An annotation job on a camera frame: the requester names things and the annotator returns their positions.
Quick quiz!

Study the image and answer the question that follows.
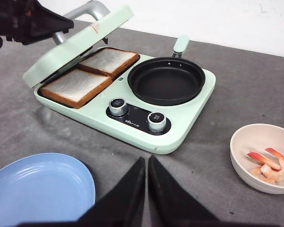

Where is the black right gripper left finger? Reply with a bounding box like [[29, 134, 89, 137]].
[[19, 157, 145, 227]]

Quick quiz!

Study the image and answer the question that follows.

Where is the right silver control knob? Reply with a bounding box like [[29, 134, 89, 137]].
[[147, 112, 167, 132]]

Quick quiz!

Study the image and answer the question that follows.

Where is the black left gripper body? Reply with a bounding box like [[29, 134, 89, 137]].
[[0, 0, 38, 45]]

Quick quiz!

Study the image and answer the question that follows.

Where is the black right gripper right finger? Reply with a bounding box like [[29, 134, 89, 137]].
[[148, 156, 227, 227]]

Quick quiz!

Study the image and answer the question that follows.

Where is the pink shrimp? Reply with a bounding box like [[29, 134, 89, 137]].
[[247, 152, 281, 184], [260, 148, 284, 183]]

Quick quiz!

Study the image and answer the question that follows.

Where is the silver control knob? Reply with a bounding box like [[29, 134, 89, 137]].
[[109, 97, 128, 117], [147, 112, 167, 132]]

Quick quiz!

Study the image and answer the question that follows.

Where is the black frying pan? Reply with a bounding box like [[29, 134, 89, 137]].
[[127, 35, 205, 106]]

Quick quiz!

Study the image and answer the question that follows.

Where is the left silver control knob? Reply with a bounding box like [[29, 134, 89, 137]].
[[109, 97, 128, 117]]

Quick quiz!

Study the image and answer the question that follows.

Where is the beige ribbed bowl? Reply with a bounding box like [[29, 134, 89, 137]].
[[230, 123, 284, 194]]

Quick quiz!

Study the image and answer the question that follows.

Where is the blue plate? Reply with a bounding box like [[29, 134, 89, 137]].
[[0, 153, 96, 227]]

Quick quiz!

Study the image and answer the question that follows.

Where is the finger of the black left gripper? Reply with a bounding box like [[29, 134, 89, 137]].
[[26, 0, 74, 45]]

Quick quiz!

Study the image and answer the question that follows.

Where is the mint green breakfast maker lid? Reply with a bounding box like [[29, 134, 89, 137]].
[[23, 0, 133, 87]]

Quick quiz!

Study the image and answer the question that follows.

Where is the white bread slice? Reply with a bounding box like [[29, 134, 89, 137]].
[[77, 47, 140, 79], [40, 70, 112, 109]]

